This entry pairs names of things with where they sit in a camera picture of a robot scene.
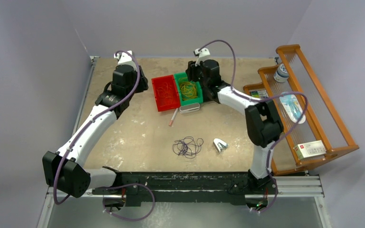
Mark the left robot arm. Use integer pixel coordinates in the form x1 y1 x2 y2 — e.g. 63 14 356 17
42 64 148 198

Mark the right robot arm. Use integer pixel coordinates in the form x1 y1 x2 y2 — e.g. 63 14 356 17
185 59 284 193

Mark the green plastic bin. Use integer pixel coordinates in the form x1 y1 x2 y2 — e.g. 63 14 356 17
173 72 203 106

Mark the black plastic bin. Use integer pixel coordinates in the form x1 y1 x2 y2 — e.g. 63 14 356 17
202 87 220 103

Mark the red plastic bin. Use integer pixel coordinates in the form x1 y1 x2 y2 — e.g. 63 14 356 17
151 75 181 112

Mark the white grey stapler case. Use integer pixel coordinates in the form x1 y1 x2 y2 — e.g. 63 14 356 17
179 103 201 114

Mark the white marker orange cap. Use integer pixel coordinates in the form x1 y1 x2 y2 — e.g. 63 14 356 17
169 108 179 127

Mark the box of coloured markers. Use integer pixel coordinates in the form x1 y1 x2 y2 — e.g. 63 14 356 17
249 89 269 99

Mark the white round jar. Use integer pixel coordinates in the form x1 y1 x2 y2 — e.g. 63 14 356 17
273 63 289 83

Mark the blue white blister pack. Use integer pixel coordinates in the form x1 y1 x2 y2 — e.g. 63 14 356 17
279 92 306 124

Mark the wooden shelf rack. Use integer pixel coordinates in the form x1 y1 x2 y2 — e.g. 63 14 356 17
243 44 359 176

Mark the white label box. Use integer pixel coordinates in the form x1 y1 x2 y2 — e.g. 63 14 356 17
294 140 327 160

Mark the coiled yellow cable in bin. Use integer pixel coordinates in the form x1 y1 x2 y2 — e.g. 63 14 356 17
178 81 199 99

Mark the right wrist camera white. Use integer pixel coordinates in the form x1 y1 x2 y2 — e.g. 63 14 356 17
193 47 211 66

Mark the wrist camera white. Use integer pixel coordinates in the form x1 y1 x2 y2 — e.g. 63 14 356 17
114 50 136 69
193 47 211 66

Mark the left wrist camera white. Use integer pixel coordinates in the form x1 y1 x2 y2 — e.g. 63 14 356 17
114 50 136 69

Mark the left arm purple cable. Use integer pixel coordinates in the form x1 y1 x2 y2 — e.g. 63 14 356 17
52 50 156 222

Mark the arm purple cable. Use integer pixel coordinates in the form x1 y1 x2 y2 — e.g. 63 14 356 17
195 39 309 215
52 50 156 222

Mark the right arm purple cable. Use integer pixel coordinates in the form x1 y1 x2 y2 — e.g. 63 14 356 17
195 39 309 215

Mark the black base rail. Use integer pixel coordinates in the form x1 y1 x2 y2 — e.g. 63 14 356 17
92 171 277 208

